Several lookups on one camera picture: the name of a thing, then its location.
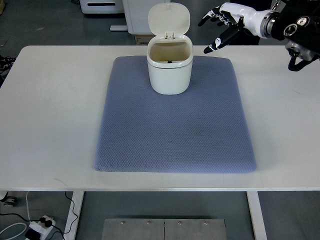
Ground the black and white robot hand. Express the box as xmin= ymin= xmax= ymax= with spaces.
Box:
xmin=198 ymin=2 xmax=276 ymax=54

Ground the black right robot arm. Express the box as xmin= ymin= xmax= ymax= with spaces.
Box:
xmin=262 ymin=0 xmax=320 ymax=72

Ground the white trash bin open lid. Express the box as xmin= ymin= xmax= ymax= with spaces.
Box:
xmin=146 ymin=2 xmax=194 ymax=95

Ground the blue quilted mat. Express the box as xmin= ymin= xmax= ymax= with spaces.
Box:
xmin=94 ymin=56 xmax=256 ymax=174

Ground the cardboard box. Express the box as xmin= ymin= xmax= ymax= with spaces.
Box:
xmin=134 ymin=34 xmax=154 ymax=46

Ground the white cabinet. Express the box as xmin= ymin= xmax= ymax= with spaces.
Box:
xmin=110 ymin=0 xmax=170 ymax=35

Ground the white appliance with slot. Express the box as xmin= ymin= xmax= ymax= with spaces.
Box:
xmin=79 ymin=0 xmax=125 ymax=14

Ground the right white table leg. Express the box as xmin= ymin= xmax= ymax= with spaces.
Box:
xmin=246 ymin=191 xmax=268 ymax=240

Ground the white table leg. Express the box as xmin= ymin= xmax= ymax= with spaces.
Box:
xmin=63 ymin=191 xmax=85 ymax=240
xmin=246 ymin=191 xmax=268 ymax=240

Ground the left white table leg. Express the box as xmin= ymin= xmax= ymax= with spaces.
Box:
xmin=63 ymin=191 xmax=85 ymax=240

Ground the black-white shoe at left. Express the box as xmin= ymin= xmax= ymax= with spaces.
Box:
xmin=0 ymin=55 xmax=16 ymax=77

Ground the white power strip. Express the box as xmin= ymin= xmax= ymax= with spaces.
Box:
xmin=29 ymin=215 xmax=56 ymax=240

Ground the grey metal base plate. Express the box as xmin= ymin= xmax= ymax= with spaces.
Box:
xmin=102 ymin=218 xmax=227 ymax=240

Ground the black power cable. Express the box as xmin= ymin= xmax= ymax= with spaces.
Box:
xmin=0 ymin=191 xmax=79 ymax=240

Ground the white cable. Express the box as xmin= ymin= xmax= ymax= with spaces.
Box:
xmin=0 ymin=191 xmax=31 ymax=240

